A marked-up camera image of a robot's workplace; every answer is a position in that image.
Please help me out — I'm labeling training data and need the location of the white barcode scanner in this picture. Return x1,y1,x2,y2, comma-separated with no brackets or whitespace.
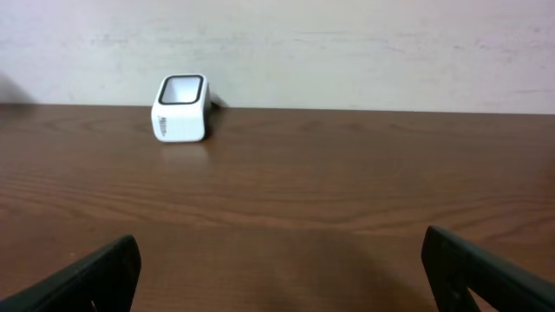
151,74,212,143

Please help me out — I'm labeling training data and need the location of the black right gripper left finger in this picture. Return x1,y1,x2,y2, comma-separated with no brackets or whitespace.
1,235,141,312

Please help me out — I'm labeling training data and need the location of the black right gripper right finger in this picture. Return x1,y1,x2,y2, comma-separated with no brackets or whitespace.
421,225,554,312

